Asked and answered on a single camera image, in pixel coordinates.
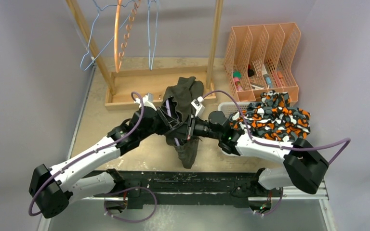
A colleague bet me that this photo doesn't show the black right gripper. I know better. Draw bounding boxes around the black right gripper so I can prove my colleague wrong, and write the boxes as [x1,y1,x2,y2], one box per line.
[170,114,222,141]

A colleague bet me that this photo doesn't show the purple plastic hanger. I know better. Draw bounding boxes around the purple plastic hanger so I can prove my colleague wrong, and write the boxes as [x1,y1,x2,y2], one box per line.
[165,99,181,146]

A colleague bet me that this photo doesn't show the olive green shorts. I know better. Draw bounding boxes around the olive green shorts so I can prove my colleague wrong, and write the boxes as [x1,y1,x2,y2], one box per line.
[162,76,204,169]

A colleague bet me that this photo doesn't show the orange camouflage shorts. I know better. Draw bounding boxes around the orange camouflage shorts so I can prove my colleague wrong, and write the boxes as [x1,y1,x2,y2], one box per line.
[229,90,311,142]

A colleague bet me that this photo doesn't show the light blue wire hanger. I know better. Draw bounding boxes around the light blue wire hanger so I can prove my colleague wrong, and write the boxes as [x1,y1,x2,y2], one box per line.
[78,0,118,71]

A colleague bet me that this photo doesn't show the orange plastic hanger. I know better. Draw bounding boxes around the orange plastic hanger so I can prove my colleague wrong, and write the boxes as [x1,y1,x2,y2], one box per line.
[114,0,142,73]

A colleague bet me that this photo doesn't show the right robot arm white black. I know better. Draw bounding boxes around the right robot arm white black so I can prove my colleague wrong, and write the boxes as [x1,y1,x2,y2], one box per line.
[186,111,330,196]

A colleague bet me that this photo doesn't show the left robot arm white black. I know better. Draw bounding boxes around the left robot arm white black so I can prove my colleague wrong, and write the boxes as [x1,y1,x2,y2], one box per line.
[28,106,178,218]

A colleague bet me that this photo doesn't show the white plastic basket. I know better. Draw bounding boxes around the white plastic basket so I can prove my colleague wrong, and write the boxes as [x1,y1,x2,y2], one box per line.
[217,102,301,157]

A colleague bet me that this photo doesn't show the wooden clothes rack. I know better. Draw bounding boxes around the wooden clothes rack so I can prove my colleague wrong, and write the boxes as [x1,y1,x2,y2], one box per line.
[66,0,223,110]

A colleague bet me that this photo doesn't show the items in file organizer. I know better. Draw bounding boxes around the items in file organizer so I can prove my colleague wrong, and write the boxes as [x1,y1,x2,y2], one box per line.
[230,59,286,92]

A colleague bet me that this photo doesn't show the orange plastic file organizer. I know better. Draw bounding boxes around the orange plastic file organizer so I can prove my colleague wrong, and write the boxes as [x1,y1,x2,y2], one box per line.
[224,23,301,105]

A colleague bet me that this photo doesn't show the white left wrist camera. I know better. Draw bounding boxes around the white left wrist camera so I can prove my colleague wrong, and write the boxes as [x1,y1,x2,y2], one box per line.
[135,93,157,111]

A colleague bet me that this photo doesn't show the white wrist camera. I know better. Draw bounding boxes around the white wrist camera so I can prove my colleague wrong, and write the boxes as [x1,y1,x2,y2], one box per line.
[191,96,205,117]
[135,93,157,111]

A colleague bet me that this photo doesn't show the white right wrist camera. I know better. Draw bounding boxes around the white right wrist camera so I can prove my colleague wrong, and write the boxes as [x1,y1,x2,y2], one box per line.
[191,96,205,117]

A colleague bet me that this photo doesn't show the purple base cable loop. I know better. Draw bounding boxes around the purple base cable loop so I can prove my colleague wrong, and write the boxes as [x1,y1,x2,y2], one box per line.
[103,186,159,223]

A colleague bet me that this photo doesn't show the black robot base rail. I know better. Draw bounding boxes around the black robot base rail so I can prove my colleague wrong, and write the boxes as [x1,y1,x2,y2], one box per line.
[96,170,282,210]

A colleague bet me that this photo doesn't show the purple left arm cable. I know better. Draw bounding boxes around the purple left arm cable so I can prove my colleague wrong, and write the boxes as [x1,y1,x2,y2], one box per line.
[27,91,145,218]

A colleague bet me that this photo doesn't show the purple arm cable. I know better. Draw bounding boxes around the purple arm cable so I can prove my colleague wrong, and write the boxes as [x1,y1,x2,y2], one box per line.
[202,90,352,167]
[27,91,145,218]

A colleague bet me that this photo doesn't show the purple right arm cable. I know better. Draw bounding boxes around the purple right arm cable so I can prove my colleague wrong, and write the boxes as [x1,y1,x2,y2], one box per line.
[202,90,352,167]

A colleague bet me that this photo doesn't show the aluminium frame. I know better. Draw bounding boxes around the aluminium frame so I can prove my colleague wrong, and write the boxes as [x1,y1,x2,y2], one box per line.
[38,184,336,231]

